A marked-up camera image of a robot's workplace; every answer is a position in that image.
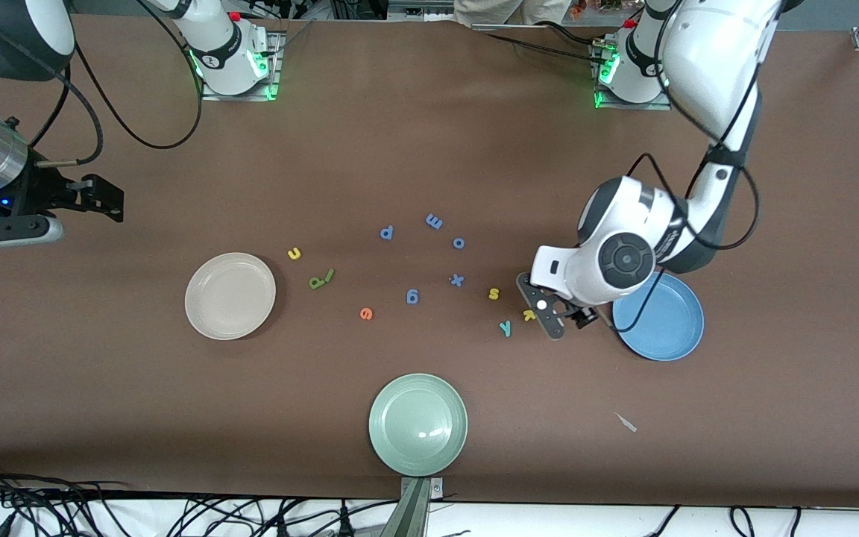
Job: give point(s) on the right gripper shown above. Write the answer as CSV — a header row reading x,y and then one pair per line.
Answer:
x,y
36,192

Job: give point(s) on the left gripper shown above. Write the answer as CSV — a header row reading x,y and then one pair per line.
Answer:
x,y
587,316

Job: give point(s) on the teal foam letter y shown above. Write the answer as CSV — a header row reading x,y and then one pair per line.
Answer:
x,y
505,329

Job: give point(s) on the green foam letter p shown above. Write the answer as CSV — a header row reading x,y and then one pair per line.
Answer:
x,y
320,283

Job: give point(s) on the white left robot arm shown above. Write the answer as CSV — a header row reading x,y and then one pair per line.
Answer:
x,y
713,60

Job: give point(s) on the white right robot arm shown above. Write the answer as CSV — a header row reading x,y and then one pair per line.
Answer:
x,y
4,33

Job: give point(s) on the blue foam letter x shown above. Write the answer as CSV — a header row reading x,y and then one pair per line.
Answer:
x,y
457,280

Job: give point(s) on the blue round plate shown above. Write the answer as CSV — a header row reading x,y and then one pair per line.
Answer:
x,y
664,332

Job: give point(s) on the blue foam letter m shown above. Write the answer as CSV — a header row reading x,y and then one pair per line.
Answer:
x,y
434,221

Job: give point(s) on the blue foam letter g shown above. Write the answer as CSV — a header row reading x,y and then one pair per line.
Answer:
x,y
416,297

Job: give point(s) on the clear tape scrap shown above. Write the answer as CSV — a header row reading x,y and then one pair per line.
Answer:
x,y
625,422

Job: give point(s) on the beige round plate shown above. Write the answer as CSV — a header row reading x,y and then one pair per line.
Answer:
x,y
230,296

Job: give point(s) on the blue foam letter p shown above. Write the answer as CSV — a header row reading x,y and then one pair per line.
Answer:
x,y
382,234

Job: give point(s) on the green round plate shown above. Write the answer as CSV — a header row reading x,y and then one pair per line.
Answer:
x,y
418,424

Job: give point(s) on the person in beige trousers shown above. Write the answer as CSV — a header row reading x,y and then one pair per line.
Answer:
x,y
511,9

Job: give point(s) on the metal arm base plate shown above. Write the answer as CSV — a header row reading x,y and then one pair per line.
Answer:
x,y
277,67
623,106

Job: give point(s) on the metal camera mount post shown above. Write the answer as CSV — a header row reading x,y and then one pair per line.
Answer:
x,y
416,496

